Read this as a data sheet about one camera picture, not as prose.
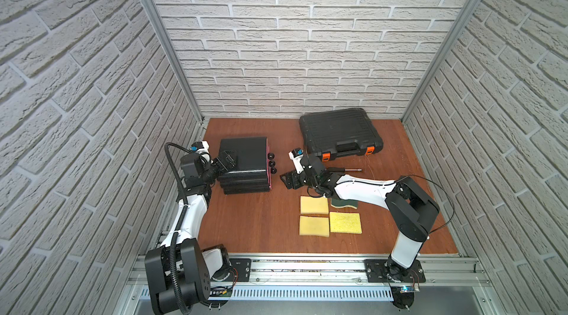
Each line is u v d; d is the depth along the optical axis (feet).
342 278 2.43
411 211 1.57
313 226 2.68
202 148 2.47
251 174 2.60
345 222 2.73
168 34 2.87
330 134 3.46
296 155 2.59
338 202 2.85
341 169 3.21
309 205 2.87
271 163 2.95
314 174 2.25
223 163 2.42
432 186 3.26
